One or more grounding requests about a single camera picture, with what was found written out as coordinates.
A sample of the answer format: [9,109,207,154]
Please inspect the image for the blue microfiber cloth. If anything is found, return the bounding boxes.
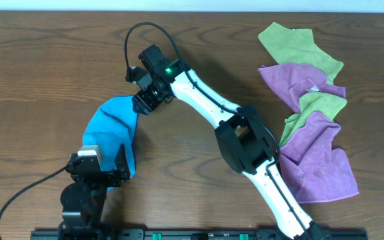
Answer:
[83,96,138,177]

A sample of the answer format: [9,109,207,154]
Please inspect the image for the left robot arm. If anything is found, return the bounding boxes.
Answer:
[57,145,130,239]

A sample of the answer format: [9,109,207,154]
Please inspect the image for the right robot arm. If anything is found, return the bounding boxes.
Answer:
[125,45,324,239]

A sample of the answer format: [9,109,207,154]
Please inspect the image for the upper green microfiber cloth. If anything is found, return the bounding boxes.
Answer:
[258,22,344,85]

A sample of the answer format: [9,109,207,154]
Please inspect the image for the green microfiber cloth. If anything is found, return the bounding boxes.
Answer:
[279,92,347,147]
[258,22,344,85]

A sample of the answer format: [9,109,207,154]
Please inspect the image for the upper purple microfiber cloth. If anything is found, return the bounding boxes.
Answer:
[258,63,346,113]

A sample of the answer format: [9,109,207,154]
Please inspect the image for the purple microfiber cloth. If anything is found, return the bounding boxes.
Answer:
[258,63,346,113]
[280,111,359,203]

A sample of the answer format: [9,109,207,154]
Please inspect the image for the lower green microfiber cloth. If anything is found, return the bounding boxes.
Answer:
[279,92,347,147]

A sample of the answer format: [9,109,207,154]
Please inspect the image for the lower purple microfiber cloth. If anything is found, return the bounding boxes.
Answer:
[280,111,359,203]

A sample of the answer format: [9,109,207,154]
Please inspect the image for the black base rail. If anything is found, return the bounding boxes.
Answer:
[30,227,369,240]

